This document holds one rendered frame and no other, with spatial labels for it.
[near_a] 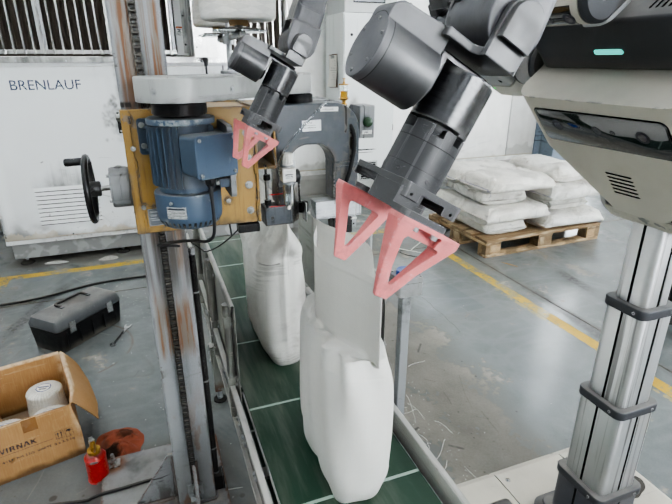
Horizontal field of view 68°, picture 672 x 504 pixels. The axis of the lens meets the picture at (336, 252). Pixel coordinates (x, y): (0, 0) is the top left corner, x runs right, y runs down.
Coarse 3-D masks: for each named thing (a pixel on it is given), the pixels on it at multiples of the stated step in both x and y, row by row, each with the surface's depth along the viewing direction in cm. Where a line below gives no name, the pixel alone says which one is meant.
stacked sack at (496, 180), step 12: (492, 168) 409; (504, 168) 409; (516, 168) 415; (468, 180) 397; (480, 180) 384; (492, 180) 374; (504, 180) 376; (516, 180) 378; (528, 180) 381; (540, 180) 385; (552, 180) 389; (492, 192) 374; (504, 192) 379
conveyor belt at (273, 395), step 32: (224, 256) 291; (256, 352) 195; (256, 384) 176; (288, 384) 176; (256, 416) 160; (288, 416) 160; (288, 448) 147; (288, 480) 136; (320, 480) 136; (384, 480) 136; (416, 480) 136
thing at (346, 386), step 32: (320, 224) 139; (320, 256) 118; (352, 256) 131; (320, 288) 121; (352, 288) 110; (320, 320) 125; (352, 320) 113; (320, 352) 124; (352, 352) 114; (384, 352) 117; (320, 384) 123; (352, 384) 113; (384, 384) 116; (320, 416) 127; (352, 416) 116; (384, 416) 119; (320, 448) 131; (352, 448) 119; (384, 448) 122; (352, 480) 123
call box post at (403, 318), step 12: (408, 300) 154; (408, 312) 156; (408, 324) 158; (396, 336) 161; (408, 336) 159; (396, 348) 162; (396, 360) 163; (396, 372) 165; (396, 384) 166; (396, 396) 167
